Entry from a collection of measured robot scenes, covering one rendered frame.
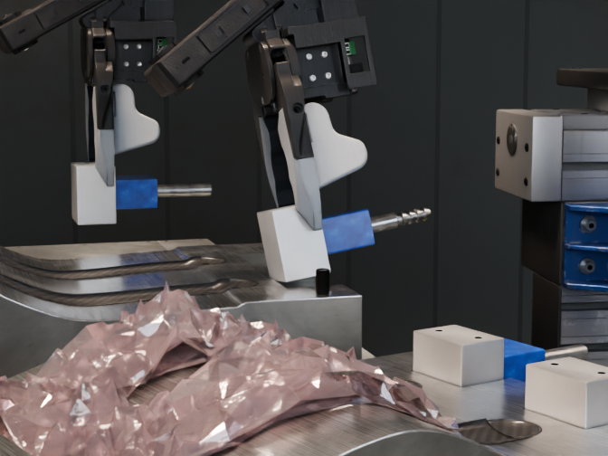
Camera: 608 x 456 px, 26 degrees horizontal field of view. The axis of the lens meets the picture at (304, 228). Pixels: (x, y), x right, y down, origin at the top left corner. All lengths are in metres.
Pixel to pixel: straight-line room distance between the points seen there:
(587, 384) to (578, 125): 0.69
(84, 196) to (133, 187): 0.05
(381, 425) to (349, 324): 0.34
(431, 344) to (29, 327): 0.27
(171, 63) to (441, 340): 0.29
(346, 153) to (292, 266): 0.09
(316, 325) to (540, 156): 0.51
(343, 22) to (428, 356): 0.27
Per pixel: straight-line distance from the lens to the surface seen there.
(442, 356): 0.85
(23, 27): 1.22
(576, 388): 0.76
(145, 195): 1.24
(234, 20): 0.98
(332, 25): 0.99
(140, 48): 1.23
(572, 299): 1.43
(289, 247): 0.98
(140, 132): 1.22
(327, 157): 0.97
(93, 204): 1.23
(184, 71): 0.97
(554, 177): 1.40
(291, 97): 0.95
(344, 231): 0.99
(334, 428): 0.61
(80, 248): 1.76
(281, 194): 1.03
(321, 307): 0.94
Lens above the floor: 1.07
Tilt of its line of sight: 8 degrees down
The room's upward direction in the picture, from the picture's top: straight up
